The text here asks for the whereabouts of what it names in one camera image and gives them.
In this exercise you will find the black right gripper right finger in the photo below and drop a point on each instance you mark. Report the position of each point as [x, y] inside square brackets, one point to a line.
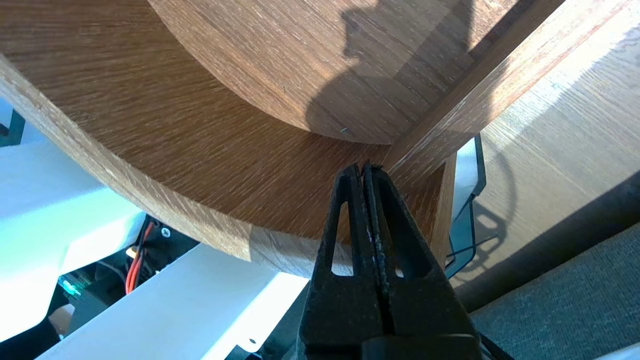
[430, 310]

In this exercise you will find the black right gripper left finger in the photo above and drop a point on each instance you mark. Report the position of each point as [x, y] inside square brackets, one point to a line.
[340, 315]

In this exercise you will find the curved front wooden drawer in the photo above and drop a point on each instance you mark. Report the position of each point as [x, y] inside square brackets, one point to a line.
[200, 150]

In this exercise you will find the white robot chassis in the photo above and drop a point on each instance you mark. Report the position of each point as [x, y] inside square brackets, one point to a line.
[50, 210]

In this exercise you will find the grey fabric bed frame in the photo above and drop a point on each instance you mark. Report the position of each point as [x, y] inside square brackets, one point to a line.
[575, 310]

